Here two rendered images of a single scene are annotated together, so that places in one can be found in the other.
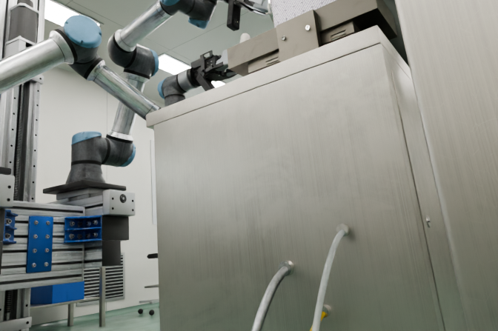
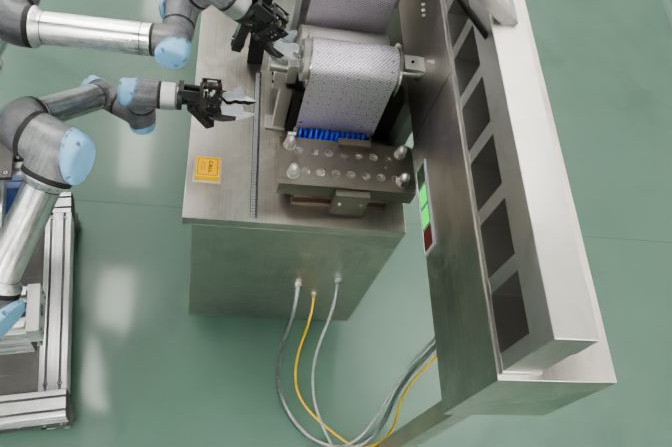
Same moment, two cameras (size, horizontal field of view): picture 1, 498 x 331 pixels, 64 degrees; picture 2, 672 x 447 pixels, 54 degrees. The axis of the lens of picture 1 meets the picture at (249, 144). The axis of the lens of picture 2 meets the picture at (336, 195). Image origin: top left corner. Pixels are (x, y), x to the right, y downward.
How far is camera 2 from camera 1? 224 cm
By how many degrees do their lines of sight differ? 86
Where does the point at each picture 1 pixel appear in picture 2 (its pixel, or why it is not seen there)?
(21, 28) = not seen: outside the picture
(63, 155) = not seen: outside the picture
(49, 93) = not seen: outside the picture
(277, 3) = (316, 81)
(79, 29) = (81, 168)
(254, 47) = (307, 190)
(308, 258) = (312, 283)
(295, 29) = (350, 202)
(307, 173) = (327, 264)
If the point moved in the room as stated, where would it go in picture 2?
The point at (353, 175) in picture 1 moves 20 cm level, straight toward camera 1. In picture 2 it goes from (354, 268) to (376, 324)
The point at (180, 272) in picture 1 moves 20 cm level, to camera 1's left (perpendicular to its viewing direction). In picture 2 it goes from (213, 278) to (159, 307)
